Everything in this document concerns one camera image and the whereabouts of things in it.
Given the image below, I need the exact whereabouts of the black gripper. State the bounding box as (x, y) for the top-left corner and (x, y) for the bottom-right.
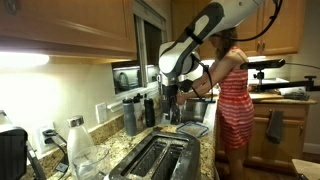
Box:
(161, 83), (183, 126)

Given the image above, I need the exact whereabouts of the stainless steel two-slot toaster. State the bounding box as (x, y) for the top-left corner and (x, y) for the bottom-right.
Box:
(108, 128), (202, 180)

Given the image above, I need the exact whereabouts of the black sports water bottle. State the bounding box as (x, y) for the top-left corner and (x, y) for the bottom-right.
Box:
(143, 96), (156, 128)

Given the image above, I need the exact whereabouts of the white logo water bottle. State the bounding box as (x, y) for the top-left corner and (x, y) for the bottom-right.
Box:
(132, 94), (145, 131)

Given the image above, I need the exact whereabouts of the grey sports water bottle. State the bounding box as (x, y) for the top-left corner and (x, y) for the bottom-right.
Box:
(122, 97), (138, 137)

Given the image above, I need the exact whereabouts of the woman in red striped dress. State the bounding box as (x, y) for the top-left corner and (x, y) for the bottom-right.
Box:
(176, 27), (256, 180)

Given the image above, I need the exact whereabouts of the kitchen window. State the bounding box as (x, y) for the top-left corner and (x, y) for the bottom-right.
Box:
(111, 14), (165, 96)

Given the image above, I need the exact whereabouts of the wooden cutting board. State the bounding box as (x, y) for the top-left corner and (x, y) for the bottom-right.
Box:
(248, 92), (284, 101)

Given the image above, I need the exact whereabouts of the clear glass pitcher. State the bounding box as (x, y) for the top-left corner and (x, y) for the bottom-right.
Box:
(72, 144), (112, 180)

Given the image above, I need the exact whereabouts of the clear bottle with metal cap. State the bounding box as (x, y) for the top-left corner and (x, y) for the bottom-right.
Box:
(66, 115), (96, 174)

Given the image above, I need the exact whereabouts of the grey dish towel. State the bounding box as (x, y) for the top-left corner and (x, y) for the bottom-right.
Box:
(265, 109), (285, 145)

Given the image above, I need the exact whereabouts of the white rectangular tray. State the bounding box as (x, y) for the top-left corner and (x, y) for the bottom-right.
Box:
(248, 77), (290, 86)

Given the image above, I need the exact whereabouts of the wooden lower cabinet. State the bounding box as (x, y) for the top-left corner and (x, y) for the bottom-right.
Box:
(214, 101), (309, 174)

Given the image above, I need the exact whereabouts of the black flat device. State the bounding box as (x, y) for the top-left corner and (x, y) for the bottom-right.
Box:
(283, 91), (310, 102)

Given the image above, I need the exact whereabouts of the under-cabinet light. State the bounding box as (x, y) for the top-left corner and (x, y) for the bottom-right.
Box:
(0, 51), (50, 69)

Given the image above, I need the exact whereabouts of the black coffee maker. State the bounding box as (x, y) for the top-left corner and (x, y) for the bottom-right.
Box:
(0, 109), (48, 180)

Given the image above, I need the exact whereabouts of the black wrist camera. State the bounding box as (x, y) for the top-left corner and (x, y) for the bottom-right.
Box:
(178, 79), (194, 94)

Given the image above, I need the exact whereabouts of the white switch plate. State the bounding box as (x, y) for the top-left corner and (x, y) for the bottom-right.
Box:
(95, 102), (108, 124)

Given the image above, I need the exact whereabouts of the black bar camera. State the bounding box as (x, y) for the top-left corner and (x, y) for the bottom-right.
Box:
(239, 58), (287, 71)

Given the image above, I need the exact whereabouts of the black camera stand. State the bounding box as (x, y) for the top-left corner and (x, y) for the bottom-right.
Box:
(248, 69), (320, 94)

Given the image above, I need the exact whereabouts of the black power cord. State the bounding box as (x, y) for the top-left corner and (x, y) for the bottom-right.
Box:
(42, 129), (70, 174)

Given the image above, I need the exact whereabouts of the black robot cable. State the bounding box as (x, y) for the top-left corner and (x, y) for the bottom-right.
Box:
(184, 0), (284, 103)

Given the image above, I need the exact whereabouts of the white wall outlet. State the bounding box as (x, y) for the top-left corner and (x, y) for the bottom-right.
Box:
(35, 121), (58, 156)

